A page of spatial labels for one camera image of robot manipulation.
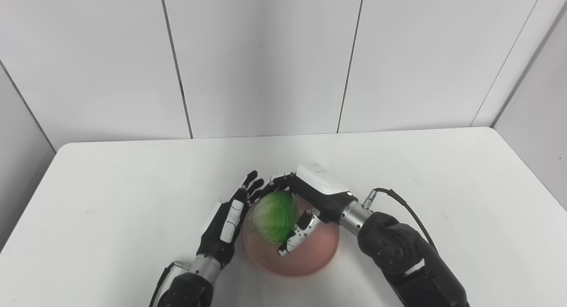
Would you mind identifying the green cabbage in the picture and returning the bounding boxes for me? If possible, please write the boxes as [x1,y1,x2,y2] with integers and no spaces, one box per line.
[250,190,300,244]

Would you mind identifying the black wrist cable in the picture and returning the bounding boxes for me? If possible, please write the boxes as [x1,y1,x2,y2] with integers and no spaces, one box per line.
[363,188,439,254]
[148,261,191,307]

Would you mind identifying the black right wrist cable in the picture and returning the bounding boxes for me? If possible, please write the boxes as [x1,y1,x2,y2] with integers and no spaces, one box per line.
[363,188,439,254]

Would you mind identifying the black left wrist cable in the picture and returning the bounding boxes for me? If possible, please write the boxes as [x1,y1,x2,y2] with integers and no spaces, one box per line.
[148,261,191,307]

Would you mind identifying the pink round plate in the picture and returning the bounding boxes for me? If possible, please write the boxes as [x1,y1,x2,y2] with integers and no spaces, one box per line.
[242,196,340,277]

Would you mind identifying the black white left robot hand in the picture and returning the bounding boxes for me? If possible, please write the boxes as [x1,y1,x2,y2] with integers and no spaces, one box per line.
[196,170,266,268]

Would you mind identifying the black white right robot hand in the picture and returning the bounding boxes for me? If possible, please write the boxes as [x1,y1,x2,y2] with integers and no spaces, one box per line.
[268,162,358,257]

